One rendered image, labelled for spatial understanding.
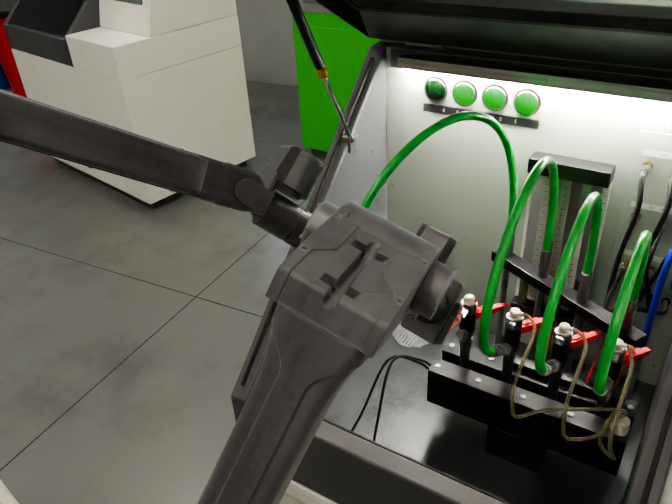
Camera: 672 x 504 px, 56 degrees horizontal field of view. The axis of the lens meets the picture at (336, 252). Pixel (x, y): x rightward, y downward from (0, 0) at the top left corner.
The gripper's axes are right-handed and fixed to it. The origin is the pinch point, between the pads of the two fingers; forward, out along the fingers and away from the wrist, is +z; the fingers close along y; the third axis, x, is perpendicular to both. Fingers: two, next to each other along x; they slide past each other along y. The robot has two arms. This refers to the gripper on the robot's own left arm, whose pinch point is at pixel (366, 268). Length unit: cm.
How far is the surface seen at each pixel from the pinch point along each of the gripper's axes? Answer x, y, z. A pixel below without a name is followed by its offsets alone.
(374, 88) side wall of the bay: -27.3, 33.7, -4.5
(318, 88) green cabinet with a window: -42, 311, 52
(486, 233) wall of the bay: -16.2, 26.1, 31.2
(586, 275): -18.7, -3.5, 32.9
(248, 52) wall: -47, 513, 28
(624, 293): -17.8, -25.5, 19.9
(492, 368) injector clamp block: 4.0, 2.1, 33.2
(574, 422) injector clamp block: 2.3, -13.3, 40.1
